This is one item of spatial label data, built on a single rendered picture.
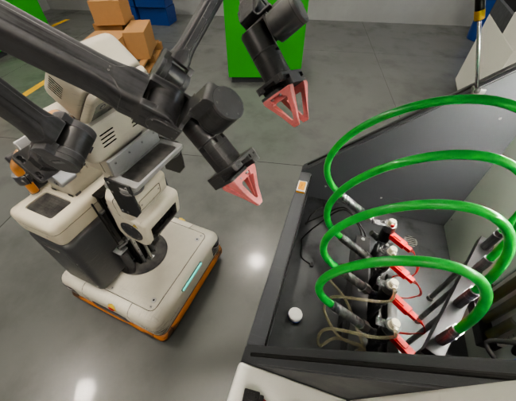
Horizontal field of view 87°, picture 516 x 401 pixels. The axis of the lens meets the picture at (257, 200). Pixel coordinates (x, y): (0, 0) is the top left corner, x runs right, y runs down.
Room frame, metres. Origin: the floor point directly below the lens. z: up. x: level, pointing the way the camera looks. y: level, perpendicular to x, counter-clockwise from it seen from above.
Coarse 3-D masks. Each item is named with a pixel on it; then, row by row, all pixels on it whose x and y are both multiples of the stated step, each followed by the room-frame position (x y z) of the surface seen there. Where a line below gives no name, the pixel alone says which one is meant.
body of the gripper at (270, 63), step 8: (272, 48) 0.57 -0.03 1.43; (264, 56) 0.56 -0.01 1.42; (272, 56) 0.56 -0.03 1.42; (280, 56) 0.57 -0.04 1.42; (256, 64) 0.57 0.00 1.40; (264, 64) 0.56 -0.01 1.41; (272, 64) 0.55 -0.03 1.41; (280, 64) 0.55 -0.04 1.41; (264, 72) 0.55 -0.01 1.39; (272, 72) 0.55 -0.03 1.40; (280, 72) 0.52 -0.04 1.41; (288, 72) 0.54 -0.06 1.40; (264, 80) 0.56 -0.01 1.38; (272, 80) 0.52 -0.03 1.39; (280, 80) 0.51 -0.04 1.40; (264, 88) 0.52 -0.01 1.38
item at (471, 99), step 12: (444, 96) 0.41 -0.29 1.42; (456, 96) 0.40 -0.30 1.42; (468, 96) 0.40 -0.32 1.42; (480, 96) 0.39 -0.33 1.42; (492, 96) 0.39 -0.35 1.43; (396, 108) 0.43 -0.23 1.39; (408, 108) 0.42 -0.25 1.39; (420, 108) 0.41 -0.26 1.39; (372, 120) 0.43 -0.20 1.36; (348, 132) 0.45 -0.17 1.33; (336, 144) 0.45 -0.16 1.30; (324, 168) 0.45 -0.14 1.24
